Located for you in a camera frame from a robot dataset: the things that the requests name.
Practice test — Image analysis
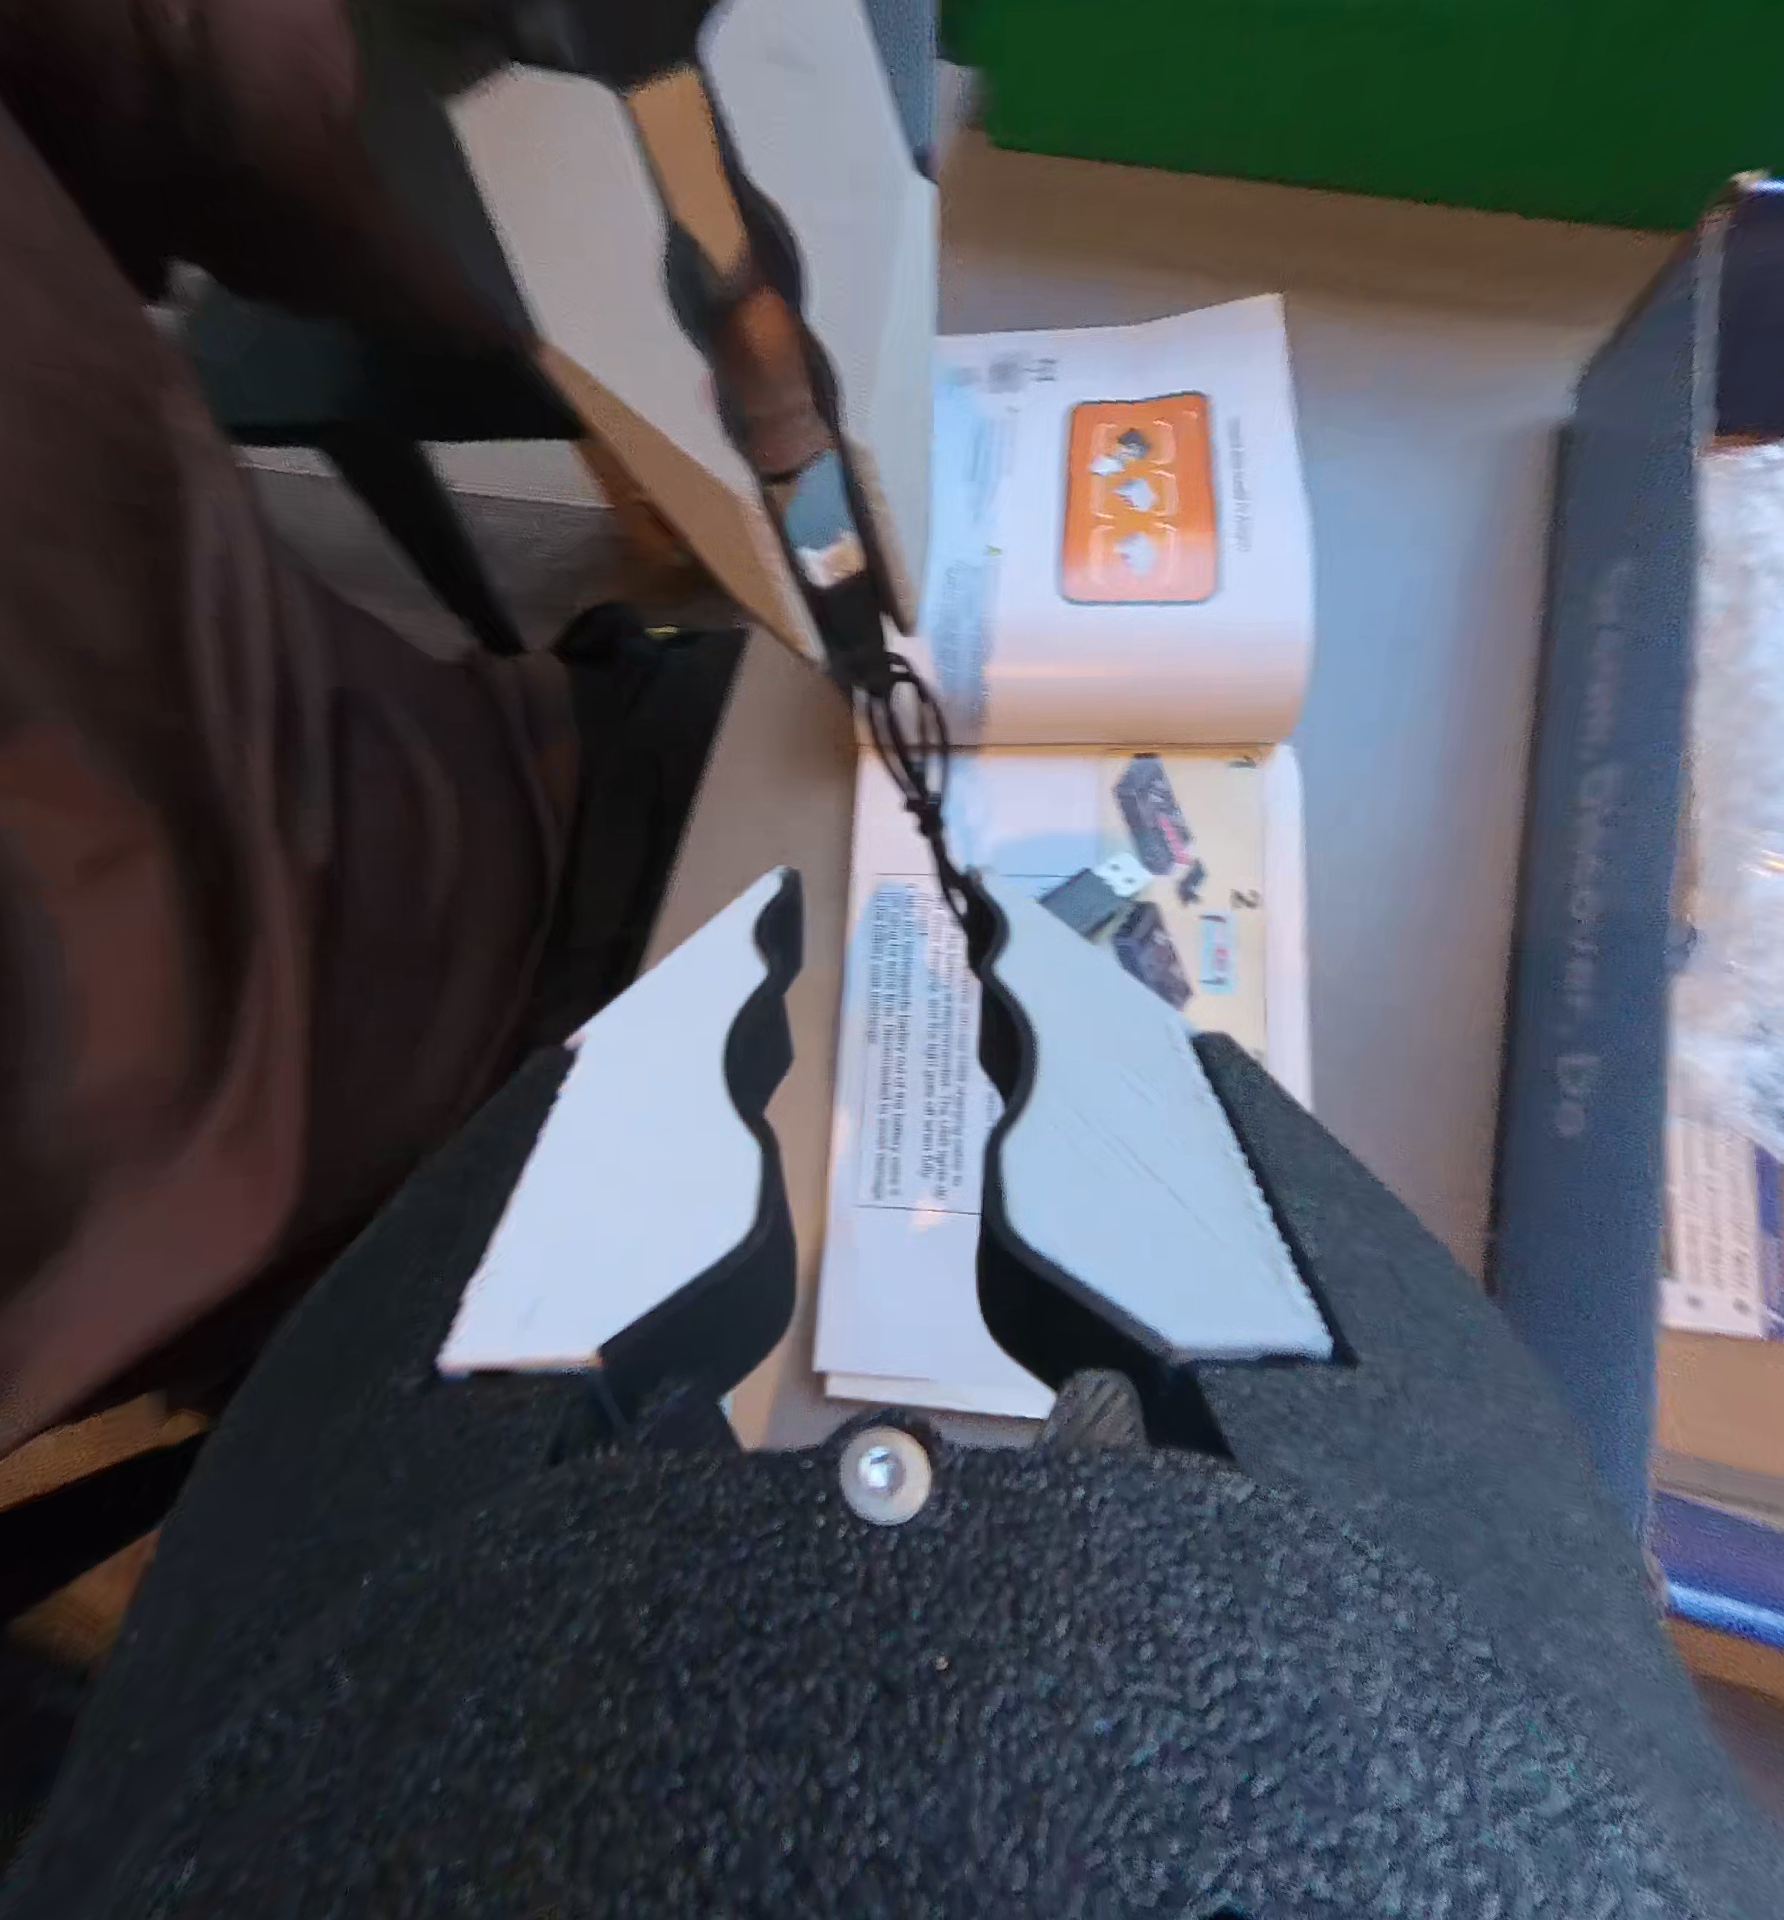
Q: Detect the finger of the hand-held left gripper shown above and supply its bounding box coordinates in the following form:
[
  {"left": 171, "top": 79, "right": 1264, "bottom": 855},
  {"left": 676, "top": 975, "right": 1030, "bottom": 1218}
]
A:
[
  {"left": 696, "top": 0, "right": 945, "bottom": 641},
  {"left": 448, "top": 59, "right": 890, "bottom": 681}
]

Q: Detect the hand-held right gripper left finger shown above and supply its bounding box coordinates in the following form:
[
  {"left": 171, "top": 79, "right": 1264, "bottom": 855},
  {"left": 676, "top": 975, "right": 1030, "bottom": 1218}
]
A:
[{"left": 435, "top": 865, "right": 804, "bottom": 1417}]

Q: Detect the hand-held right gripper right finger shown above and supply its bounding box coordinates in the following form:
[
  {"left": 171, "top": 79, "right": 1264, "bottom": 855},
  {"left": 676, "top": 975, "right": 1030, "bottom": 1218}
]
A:
[{"left": 976, "top": 880, "right": 1337, "bottom": 1417}]

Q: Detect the blue cardboard kit box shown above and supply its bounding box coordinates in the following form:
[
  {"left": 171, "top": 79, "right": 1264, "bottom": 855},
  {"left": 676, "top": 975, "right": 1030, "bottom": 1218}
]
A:
[{"left": 1491, "top": 179, "right": 1784, "bottom": 1672}]

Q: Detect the clear bubble wrap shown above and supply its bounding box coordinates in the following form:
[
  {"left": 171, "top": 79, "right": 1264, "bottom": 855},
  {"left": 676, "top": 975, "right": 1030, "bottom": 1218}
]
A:
[{"left": 1686, "top": 353, "right": 1784, "bottom": 1191}]

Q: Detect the black cloth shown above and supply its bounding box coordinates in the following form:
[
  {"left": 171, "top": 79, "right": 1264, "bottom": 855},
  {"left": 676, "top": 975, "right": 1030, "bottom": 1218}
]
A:
[{"left": 550, "top": 596, "right": 751, "bottom": 1033}]

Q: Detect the green bin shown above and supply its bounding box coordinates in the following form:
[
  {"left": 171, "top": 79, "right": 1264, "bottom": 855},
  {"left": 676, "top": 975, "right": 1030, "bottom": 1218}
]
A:
[{"left": 939, "top": 0, "right": 1784, "bottom": 240}]

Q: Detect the white label sticker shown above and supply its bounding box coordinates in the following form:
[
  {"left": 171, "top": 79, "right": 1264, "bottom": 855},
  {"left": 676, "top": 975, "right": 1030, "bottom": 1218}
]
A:
[{"left": 1661, "top": 1113, "right": 1784, "bottom": 1343}]

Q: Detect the black chair frame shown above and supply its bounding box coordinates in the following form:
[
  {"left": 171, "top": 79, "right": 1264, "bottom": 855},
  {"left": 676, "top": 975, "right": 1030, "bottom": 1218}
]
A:
[{"left": 154, "top": 261, "right": 584, "bottom": 657}]

